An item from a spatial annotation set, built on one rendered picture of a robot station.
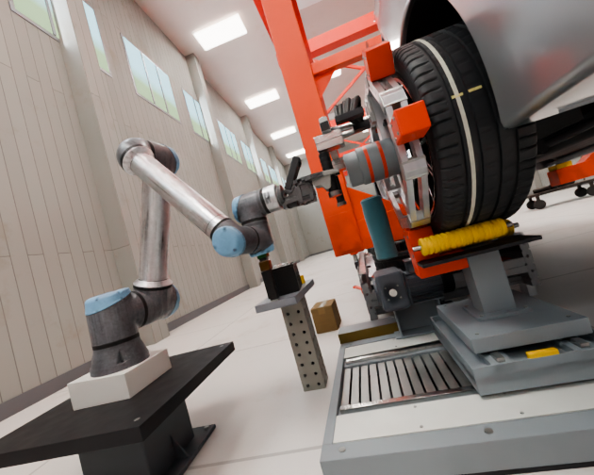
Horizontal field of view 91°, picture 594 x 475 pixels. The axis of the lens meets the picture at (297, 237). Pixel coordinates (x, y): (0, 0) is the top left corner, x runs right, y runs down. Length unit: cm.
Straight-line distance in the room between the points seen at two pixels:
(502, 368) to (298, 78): 155
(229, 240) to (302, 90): 112
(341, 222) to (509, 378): 94
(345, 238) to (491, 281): 70
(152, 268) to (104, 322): 25
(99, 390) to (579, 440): 130
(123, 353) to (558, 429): 124
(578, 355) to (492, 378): 21
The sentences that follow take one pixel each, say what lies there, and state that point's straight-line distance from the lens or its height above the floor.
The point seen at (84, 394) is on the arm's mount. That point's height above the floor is 35.
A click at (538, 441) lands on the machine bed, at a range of 94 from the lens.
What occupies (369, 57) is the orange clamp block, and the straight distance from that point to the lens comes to 104.
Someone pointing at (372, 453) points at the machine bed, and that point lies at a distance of 91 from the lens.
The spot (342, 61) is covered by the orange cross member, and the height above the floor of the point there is 261.
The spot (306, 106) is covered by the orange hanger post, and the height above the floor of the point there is 135.
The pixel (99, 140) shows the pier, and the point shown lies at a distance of 456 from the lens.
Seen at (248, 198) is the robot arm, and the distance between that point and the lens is 99.
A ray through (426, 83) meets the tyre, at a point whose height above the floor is 94.
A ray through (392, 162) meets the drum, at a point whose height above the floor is 82.
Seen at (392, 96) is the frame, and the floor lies 95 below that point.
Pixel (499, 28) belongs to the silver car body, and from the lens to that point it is 79.
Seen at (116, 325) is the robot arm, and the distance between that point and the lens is 124.
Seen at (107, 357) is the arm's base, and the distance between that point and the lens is 125.
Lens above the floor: 61
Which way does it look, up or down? 3 degrees up
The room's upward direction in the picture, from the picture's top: 16 degrees counter-clockwise
